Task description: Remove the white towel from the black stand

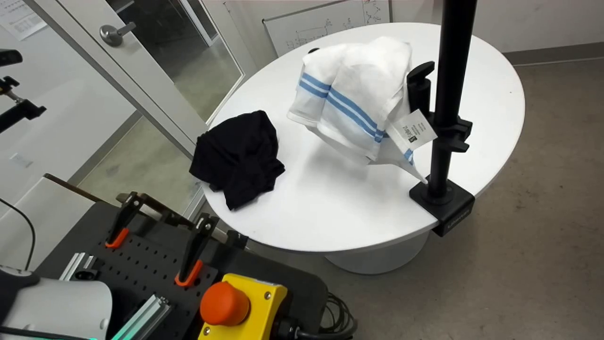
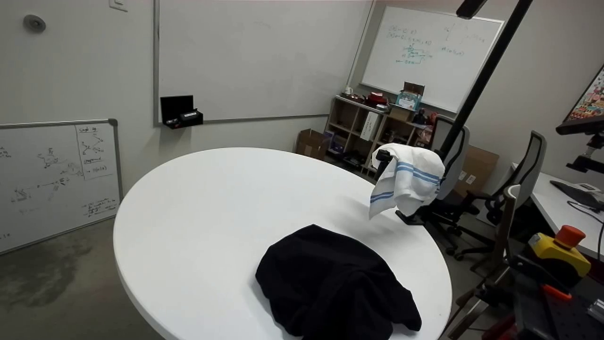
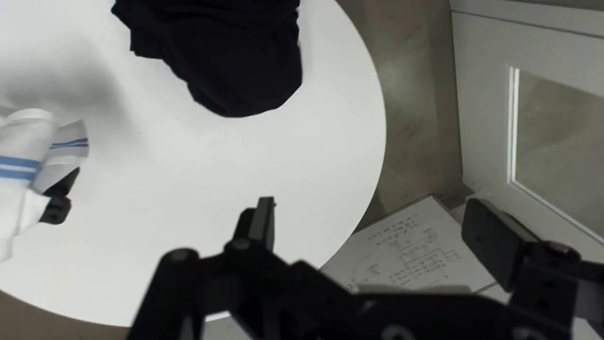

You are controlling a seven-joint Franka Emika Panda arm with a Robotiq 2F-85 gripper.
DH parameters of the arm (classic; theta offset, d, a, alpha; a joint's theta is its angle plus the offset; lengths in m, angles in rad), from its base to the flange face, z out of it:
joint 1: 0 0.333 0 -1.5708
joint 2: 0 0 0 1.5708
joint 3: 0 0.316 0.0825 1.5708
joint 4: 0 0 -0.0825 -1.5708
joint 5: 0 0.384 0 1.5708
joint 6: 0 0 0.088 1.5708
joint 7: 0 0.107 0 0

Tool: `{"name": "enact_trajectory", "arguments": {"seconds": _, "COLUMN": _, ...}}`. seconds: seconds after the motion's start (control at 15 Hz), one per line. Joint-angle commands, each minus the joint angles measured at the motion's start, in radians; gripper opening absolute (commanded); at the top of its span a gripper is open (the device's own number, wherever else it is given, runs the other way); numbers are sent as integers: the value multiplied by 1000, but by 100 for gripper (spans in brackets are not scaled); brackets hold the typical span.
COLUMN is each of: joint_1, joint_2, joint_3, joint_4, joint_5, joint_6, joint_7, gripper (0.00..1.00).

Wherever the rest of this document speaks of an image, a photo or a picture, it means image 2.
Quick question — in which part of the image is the small brown cardboard box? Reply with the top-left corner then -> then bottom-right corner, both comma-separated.
294,126 -> 330,160

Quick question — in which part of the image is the black equipment base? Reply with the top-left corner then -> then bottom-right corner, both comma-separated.
479,260 -> 604,340

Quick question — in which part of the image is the white desk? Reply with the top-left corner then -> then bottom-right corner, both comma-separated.
528,169 -> 604,260

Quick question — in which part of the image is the round grey wall device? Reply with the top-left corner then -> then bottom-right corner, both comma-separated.
20,12 -> 47,35

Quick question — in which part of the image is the grey mesh office chair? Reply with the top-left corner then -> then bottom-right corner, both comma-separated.
413,114 -> 500,254

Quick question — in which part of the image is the black cloth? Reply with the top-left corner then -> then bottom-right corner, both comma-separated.
253,222 -> 422,340

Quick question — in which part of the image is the black eraser holder box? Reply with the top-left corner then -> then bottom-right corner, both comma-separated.
158,92 -> 205,129

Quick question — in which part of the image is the wall whiteboard with green writing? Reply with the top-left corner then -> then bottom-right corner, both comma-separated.
358,5 -> 507,116

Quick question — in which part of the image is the metal tripod stand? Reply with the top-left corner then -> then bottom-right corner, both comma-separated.
439,182 -> 524,340

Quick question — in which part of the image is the large flat cardboard box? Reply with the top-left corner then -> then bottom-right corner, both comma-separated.
455,145 -> 502,199

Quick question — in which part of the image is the framed whiteboard with black sketches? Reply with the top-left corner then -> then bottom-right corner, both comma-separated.
0,116 -> 124,254

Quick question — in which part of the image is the computer monitor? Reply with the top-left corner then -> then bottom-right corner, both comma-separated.
555,61 -> 604,137

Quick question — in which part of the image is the white towel with blue stripes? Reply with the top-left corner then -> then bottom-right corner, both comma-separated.
366,141 -> 447,220

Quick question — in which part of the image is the black overhead device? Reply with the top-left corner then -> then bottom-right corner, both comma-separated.
455,0 -> 489,18

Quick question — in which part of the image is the black high-back office chair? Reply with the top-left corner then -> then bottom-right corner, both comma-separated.
455,129 -> 549,262

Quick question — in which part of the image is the large blank wall whiteboard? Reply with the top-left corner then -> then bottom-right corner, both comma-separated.
151,0 -> 379,126

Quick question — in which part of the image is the black keyboard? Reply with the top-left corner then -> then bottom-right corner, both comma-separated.
549,177 -> 604,213

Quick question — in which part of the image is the black diagonal pole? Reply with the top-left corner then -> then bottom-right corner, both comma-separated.
436,0 -> 536,162

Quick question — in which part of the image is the yellow emergency stop button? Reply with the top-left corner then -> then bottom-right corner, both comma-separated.
526,222 -> 594,277

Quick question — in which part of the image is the wooden cubby shelf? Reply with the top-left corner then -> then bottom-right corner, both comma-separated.
324,92 -> 441,175

